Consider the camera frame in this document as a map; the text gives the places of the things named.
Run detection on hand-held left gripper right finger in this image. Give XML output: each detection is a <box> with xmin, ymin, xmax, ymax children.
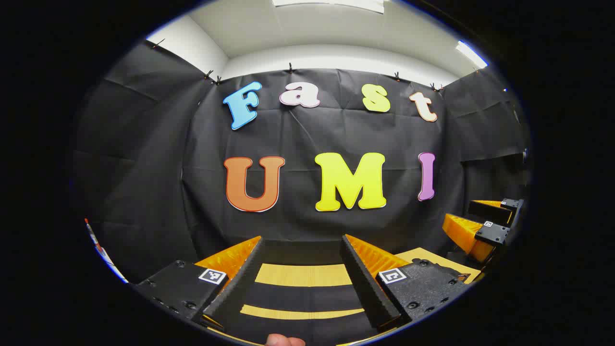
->
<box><xmin>340</xmin><ymin>234</ymin><xmax>474</xmax><ymax>332</ymax></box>

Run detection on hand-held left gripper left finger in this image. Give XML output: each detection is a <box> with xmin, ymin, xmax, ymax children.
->
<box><xmin>135</xmin><ymin>235</ymin><xmax>266</xmax><ymax>333</ymax></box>

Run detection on black jeans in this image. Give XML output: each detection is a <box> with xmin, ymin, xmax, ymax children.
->
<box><xmin>219</xmin><ymin>239</ymin><xmax>399</xmax><ymax>345</ymax></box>

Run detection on black backdrop cloth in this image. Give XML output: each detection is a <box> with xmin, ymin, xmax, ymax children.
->
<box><xmin>72</xmin><ymin>41</ymin><xmax>529</xmax><ymax>284</ymax></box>

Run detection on row of black cloth clips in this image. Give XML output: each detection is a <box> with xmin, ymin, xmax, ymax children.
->
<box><xmin>151</xmin><ymin>38</ymin><xmax>481</xmax><ymax>92</ymax></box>

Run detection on ceiling light panel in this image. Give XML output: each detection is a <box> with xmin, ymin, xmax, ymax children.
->
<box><xmin>272</xmin><ymin>0</ymin><xmax>385</xmax><ymax>13</ymax></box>

